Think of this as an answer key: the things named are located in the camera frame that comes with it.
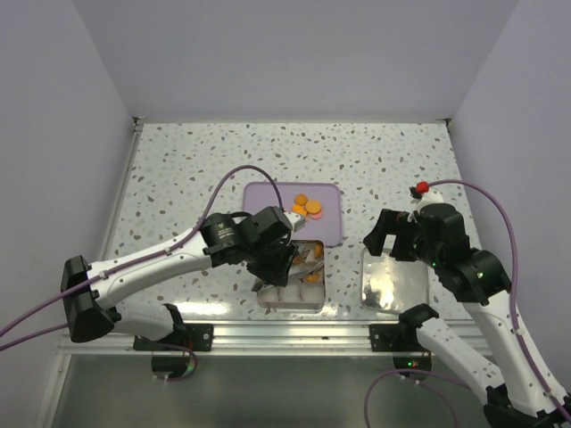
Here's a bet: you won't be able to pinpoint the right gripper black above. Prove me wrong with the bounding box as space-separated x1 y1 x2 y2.
363 208 443 268

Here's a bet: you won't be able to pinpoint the metal tongs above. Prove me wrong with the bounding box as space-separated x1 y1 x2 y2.
251 259 325 292

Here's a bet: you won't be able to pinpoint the metal cookie tin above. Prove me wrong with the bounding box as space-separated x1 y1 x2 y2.
256 241 326 311

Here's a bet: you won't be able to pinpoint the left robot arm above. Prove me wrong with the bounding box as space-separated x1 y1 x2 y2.
61 206 305 350

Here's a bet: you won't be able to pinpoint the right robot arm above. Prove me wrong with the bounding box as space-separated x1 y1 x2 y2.
364 203 570 427

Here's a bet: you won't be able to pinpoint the metal tin lid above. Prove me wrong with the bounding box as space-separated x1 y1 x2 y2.
361 249 429 315

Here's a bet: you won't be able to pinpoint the pink round cookie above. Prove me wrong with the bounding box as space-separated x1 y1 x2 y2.
309 211 323 220

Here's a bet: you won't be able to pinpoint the purple plastic tray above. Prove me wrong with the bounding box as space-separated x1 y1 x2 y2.
243 182 343 247

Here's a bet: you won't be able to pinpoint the orange round sandwich cookie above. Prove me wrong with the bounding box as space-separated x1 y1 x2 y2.
305 200 322 215

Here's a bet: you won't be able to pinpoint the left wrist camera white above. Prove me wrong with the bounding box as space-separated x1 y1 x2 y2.
285 211 307 232

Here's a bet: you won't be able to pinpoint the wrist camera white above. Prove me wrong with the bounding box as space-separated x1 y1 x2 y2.
285 211 307 232
409 181 444 221

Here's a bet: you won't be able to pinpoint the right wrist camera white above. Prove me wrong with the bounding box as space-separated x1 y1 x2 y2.
409 181 444 221

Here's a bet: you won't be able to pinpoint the aluminium rail front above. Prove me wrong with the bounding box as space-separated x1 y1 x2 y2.
57 320 492 357

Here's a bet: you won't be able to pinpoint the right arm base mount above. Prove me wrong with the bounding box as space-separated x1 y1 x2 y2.
368 324 426 353

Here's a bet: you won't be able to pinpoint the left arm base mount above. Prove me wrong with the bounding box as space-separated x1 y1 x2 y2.
133 323 214 352

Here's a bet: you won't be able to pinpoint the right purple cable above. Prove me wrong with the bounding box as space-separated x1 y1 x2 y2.
361 178 571 428

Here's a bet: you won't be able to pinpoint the purple cable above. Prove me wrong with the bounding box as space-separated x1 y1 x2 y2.
0 165 286 351
361 178 571 428

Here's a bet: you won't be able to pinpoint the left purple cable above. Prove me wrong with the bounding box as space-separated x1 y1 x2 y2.
0 165 286 351

